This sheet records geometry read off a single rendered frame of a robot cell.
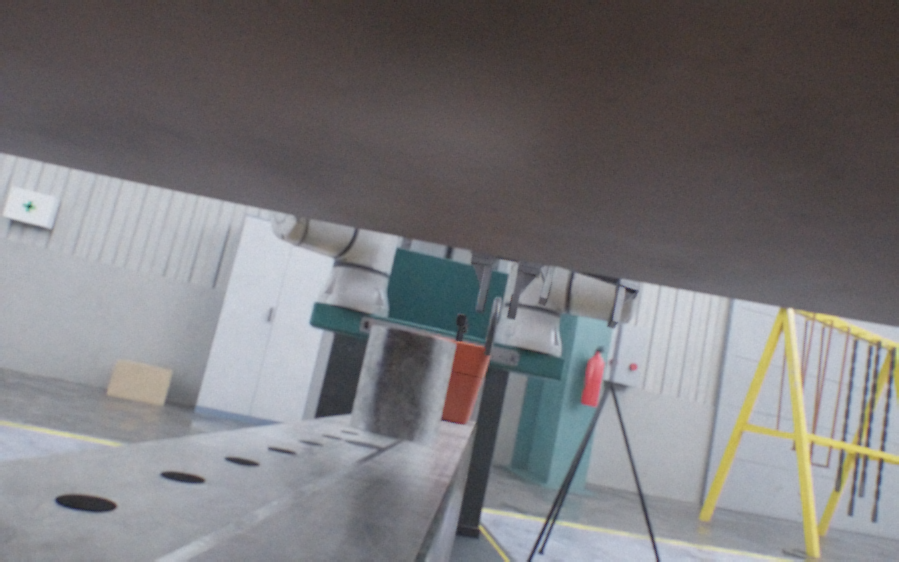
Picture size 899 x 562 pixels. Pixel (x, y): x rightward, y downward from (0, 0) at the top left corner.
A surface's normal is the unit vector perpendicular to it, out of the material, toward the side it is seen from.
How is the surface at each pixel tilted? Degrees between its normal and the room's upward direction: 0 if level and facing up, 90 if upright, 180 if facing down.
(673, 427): 90
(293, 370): 90
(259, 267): 90
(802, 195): 180
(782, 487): 90
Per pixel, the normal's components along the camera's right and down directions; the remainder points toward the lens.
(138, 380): 0.36, -0.07
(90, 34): -0.21, 0.96
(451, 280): 0.12, -0.13
